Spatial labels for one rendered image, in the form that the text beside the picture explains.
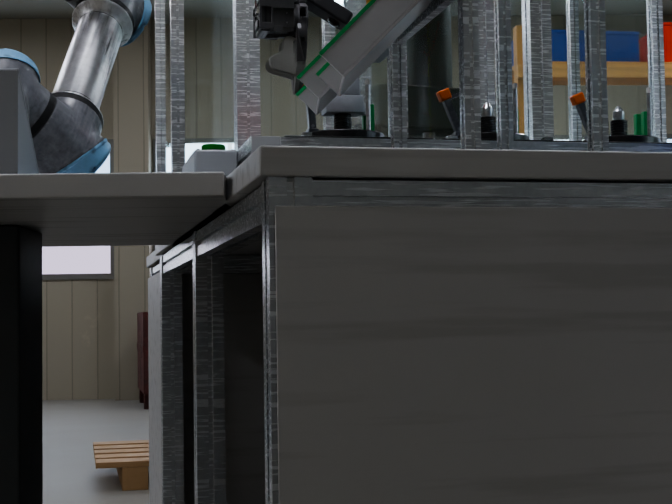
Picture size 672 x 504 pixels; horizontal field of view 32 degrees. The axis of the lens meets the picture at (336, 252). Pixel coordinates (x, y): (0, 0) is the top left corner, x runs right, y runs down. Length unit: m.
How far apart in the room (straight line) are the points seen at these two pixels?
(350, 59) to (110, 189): 0.35
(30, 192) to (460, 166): 0.50
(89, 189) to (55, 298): 9.21
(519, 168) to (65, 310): 9.44
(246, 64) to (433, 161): 1.87
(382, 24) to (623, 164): 0.39
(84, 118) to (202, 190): 0.70
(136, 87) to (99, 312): 1.99
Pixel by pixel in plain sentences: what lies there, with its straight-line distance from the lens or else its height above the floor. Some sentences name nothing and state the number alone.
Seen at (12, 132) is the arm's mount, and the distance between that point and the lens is 1.77.
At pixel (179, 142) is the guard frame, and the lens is 2.76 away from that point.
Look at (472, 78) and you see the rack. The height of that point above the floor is 0.98.
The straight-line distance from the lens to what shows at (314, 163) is 1.19.
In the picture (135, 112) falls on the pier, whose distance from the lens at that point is 10.41.
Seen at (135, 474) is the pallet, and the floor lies 0.06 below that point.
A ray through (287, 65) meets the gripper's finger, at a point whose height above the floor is 1.10.
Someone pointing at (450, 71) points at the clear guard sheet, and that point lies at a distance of 3.48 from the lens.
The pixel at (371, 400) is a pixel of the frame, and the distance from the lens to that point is 1.20.
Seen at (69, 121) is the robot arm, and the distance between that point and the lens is 2.02.
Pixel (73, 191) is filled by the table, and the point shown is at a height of 0.84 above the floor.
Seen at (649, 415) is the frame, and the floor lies 0.58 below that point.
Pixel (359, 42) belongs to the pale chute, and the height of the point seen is 1.03.
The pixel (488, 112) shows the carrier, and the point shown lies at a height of 1.03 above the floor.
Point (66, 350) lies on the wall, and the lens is 10.58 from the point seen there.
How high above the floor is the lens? 0.69
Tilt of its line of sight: 3 degrees up
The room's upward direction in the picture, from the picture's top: 1 degrees counter-clockwise
